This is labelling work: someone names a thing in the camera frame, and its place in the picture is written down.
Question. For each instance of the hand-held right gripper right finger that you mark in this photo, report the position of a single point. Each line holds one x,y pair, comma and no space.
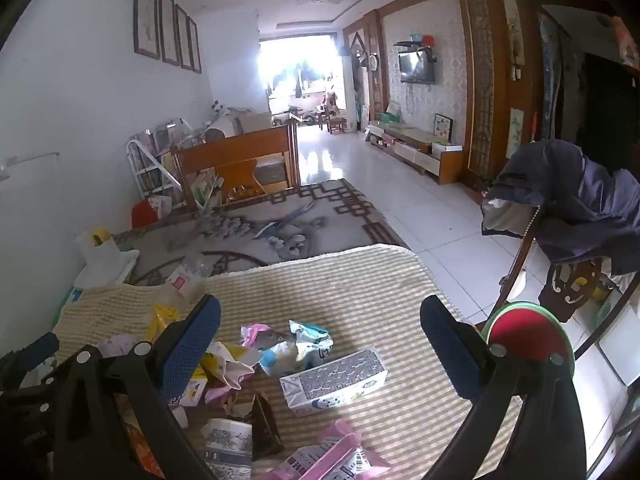
445,345

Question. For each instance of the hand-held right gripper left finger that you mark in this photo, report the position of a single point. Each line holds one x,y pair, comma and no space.
192,340

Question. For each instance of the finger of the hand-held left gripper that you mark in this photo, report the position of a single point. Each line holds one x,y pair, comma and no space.
37,352

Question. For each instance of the white paper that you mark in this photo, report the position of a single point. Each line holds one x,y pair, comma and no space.
116,346

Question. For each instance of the red bin with green rim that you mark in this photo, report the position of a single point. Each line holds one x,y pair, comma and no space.
525,330

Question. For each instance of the pink white plastic packet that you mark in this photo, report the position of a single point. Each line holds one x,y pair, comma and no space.
320,460

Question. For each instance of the yellow white packet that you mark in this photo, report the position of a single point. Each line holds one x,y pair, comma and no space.
225,360

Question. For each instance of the clear plastic bottle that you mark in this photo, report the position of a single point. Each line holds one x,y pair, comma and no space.
187,280

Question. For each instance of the small pink wrapper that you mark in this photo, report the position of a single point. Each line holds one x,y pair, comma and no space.
255,337

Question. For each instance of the yellow white striped tablecloth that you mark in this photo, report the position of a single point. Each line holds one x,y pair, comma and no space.
360,300

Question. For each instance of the white tray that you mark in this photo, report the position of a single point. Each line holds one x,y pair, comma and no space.
125,270

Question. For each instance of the grey printed white packet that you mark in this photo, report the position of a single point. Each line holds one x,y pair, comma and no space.
227,445

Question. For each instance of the dark brown packet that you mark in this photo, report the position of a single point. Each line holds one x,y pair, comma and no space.
265,425

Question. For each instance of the crumpled white blue packet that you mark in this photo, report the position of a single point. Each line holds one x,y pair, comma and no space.
305,345

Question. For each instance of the white plastic bag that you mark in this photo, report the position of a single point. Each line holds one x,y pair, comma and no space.
102,255

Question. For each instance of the white grey milk carton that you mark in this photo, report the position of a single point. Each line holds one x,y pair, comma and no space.
330,380

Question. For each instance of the orange red packet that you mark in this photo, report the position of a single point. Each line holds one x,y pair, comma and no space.
140,455

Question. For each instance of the red bag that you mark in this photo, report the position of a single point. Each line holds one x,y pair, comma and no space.
144,215

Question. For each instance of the carved wooden chair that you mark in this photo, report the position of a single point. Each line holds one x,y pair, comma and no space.
570,285

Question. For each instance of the grey patterned rug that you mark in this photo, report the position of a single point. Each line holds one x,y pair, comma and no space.
330,230

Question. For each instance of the wooden bench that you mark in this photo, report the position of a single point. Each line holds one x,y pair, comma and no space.
235,160

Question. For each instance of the white book rack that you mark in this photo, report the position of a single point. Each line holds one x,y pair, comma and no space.
150,160

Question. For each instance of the navy blue jacket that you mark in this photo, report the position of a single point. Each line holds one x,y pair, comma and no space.
575,200

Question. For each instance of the wooden television cabinet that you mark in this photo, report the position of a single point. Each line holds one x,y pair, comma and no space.
415,147

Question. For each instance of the small framed picture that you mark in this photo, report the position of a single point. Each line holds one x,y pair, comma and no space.
443,127

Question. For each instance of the beige sofa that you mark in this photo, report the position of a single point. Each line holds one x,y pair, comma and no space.
240,122

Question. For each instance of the small wooden chair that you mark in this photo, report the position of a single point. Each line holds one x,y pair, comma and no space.
337,122

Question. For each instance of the short wall scroll picture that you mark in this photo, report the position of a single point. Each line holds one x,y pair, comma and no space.
515,132

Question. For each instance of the wall television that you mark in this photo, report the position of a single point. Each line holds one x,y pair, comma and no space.
415,66

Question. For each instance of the framed wall picture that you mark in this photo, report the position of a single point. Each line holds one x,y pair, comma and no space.
146,10
184,37
169,26
194,45

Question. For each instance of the wall shelf with bowls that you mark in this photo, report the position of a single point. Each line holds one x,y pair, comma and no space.
415,42

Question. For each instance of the long wall scroll picture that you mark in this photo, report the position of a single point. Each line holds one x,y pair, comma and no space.
513,30

